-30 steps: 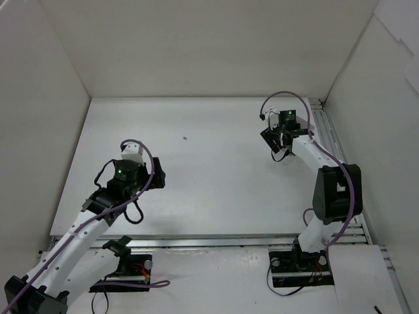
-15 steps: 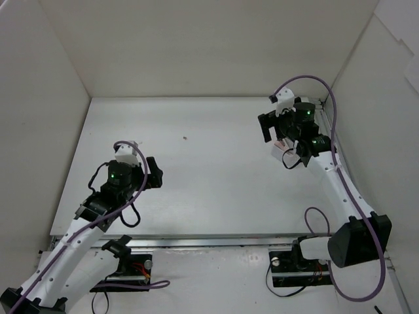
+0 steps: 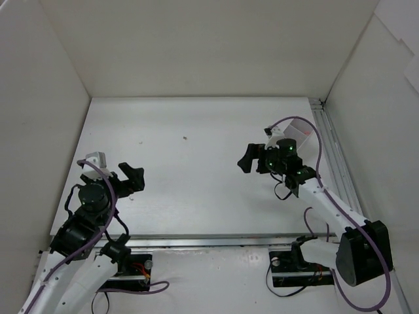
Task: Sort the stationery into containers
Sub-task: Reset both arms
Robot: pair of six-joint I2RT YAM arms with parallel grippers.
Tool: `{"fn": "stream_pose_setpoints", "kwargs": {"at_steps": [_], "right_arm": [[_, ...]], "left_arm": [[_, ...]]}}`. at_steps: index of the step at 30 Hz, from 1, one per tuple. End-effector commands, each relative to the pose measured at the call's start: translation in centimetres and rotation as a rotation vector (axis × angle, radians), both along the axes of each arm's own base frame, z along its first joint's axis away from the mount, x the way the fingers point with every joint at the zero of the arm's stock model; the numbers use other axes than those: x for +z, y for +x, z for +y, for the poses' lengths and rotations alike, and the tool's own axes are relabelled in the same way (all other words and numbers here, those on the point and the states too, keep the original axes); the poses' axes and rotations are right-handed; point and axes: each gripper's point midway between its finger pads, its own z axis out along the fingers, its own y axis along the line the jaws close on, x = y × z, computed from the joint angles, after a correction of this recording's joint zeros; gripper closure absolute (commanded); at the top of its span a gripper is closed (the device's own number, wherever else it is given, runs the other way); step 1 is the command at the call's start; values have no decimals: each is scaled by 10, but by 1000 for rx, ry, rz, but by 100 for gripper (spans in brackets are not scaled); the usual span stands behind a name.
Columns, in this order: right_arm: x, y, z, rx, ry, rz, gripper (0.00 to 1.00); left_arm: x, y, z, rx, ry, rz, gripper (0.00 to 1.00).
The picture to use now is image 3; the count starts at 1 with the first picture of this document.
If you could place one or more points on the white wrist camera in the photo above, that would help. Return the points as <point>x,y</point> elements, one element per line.
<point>274,134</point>
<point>98,160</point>

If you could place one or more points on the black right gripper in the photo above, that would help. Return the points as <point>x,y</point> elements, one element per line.
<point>260,158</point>

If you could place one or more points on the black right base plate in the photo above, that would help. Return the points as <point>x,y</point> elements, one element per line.
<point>285,272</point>

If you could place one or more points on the aluminium front rail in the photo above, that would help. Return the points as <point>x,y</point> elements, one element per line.
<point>186,241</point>

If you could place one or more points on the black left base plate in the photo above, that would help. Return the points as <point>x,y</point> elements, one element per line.
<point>135,276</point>

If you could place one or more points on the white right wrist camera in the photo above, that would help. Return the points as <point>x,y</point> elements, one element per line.
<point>274,134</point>

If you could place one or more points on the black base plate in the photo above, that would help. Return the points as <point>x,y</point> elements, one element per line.
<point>135,276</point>
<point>285,272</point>

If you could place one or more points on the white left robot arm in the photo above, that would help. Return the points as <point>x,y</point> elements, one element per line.
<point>82,255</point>

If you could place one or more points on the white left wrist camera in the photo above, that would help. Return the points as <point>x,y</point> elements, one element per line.
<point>98,160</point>

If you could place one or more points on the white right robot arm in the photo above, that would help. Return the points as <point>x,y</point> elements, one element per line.
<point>363,252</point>

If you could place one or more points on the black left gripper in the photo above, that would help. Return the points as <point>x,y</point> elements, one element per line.
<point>121,184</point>

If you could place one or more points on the aluminium rail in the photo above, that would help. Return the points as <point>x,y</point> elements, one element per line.
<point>186,241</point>
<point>343,181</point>

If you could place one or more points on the white divided container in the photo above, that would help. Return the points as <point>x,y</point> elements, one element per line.
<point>295,130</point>

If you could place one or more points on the aluminium right side rail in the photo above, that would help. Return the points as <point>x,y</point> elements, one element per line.
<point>343,181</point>

